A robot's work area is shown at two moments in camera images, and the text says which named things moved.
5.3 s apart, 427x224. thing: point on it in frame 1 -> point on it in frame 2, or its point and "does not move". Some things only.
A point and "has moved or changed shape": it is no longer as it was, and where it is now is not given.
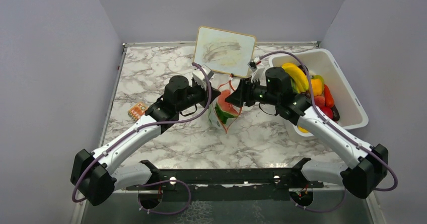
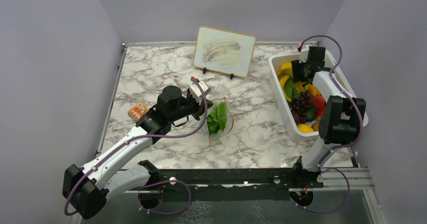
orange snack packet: x=137 y=111 does not move
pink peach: x=319 y=101 does not move
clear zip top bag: x=221 y=113 has moved or changed shape
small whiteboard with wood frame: x=224 y=51 does not move
